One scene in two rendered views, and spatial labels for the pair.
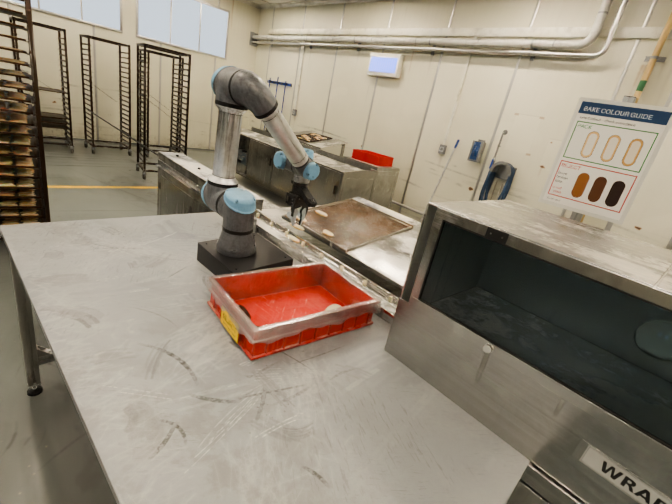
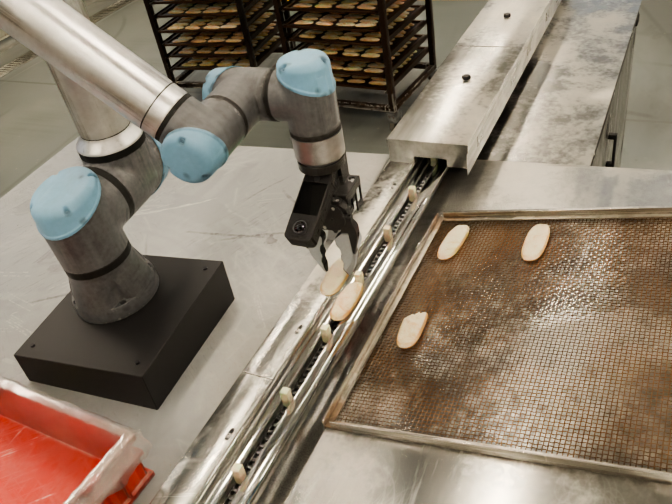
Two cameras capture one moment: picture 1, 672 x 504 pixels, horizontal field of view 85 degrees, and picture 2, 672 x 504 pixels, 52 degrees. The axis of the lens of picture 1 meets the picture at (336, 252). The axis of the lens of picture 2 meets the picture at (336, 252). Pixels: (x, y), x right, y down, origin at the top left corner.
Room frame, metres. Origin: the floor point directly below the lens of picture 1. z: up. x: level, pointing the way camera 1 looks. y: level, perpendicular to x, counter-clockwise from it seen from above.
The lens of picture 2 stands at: (1.51, -0.65, 1.64)
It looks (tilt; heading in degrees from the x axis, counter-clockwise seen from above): 37 degrees down; 77
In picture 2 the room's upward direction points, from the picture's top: 11 degrees counter-clockwise
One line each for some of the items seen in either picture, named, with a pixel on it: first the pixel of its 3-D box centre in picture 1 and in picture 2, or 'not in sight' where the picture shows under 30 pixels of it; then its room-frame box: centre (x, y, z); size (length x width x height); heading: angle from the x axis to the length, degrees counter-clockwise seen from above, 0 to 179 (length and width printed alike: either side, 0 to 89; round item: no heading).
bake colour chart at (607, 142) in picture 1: (600, 160); not in sight; (1.62, -0.99, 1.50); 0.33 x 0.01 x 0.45; 52
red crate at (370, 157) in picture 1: (372, 157); not in sight; (5.49, -0.24, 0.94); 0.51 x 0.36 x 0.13; 50
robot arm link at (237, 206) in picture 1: (238, 208); (79, 216); (1.33, 0.40, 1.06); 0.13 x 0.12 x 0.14; 49
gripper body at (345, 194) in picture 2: (298, 194); (328, 187); (1.71, 0.23, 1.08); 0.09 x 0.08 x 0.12; 49
